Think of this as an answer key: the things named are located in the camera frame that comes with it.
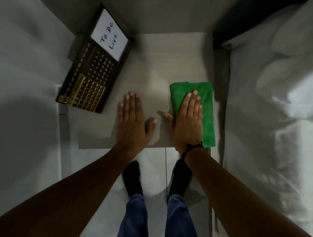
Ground blue jeans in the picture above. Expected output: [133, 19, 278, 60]
[119, 194, 198, 237]

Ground person's left forearm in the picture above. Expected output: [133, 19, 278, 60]
[0, 144, 148, 237]

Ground black sock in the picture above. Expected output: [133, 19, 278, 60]
[122, 160, 144, 199]
[168, 159, 193, 197]

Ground green microfibre cloth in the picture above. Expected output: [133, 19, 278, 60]
[170, 82, 216, 148]

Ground white bed duvet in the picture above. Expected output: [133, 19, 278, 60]
[221, 44, 313, 237]

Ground black perpetual calendar board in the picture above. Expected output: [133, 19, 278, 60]
[55, 3, 134, 114]

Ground white handwritten note paper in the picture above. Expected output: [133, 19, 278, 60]
[91, 8, 129, 62]

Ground person's right forearm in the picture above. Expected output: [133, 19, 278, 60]
[182, 146, 311, 237]

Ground person's right hand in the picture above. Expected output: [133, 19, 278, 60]
[163, 90, 203, 152]

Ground gold grid date frame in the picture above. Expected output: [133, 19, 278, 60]
[64, 75, 106, 113]

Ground black string wristband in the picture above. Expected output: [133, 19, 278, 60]
[181, 141, 204, 160]

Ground white pillow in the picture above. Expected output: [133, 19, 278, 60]
[221, 0, 313, 58]

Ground person's left hand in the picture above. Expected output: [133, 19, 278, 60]
[116, 91, 159, 152]

